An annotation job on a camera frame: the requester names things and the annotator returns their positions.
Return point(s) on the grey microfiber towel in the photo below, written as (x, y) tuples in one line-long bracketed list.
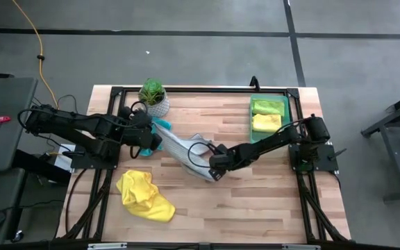
[(179, 149)]

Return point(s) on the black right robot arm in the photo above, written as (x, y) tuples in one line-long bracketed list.
[(273, 144)]

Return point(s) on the yellow microfiber towel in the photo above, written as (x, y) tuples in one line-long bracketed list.
[(266, 123), (144, 198)]

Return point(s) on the white paper sheet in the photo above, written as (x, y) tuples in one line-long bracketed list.
[(61, 163)]

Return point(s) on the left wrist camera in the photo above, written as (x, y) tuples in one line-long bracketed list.
[(141, 119)]

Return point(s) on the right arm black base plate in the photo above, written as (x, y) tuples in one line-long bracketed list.
[(326, 163)]

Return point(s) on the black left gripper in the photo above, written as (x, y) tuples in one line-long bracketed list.
[(137, 137)]

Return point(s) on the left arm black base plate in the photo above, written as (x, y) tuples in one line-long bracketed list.
[(82, 163)]

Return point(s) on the translucent teal plastic bin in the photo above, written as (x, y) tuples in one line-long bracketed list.
[(259, 136)]

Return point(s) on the teal microfiber towel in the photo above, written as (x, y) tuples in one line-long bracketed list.
[(163, 122)]

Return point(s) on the succulent in patterned white pot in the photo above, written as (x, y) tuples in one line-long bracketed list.
[(155, 108)]

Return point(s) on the lime green microfiber towel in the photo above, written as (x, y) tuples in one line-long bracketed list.
[(267, 108)]

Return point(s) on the black desk base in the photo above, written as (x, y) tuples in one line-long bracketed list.
[(40, 167)]

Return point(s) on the small black mount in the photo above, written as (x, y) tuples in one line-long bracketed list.
[(254, 83)]

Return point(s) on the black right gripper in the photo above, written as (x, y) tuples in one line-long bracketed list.
[(226, 160)]

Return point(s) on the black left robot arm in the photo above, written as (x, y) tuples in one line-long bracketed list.
[(82, 125)]

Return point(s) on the dark grey desk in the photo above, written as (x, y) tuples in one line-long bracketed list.
[(9, 104)]

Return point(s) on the silver bracket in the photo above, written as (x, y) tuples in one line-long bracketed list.
[(107, 246), (300, 247)]

